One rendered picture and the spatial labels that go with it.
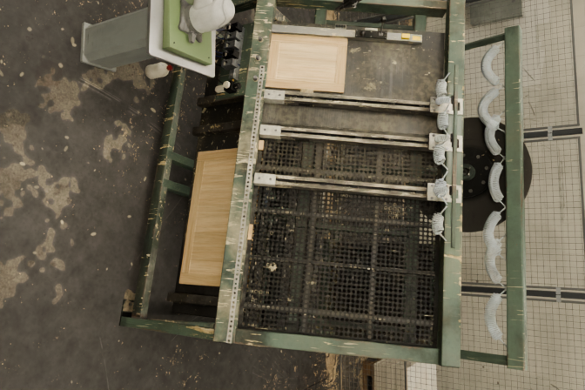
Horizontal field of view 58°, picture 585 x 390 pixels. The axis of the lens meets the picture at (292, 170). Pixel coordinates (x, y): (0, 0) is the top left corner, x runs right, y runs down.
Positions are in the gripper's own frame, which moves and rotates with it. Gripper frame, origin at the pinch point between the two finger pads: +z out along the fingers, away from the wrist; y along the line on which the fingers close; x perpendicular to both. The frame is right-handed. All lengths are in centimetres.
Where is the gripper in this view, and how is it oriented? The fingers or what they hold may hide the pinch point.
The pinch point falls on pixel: (340, 7)
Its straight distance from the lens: 329.6
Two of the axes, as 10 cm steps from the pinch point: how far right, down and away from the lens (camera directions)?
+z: -5.5, 1.9, 8.1
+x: -8.3, -1.4, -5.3
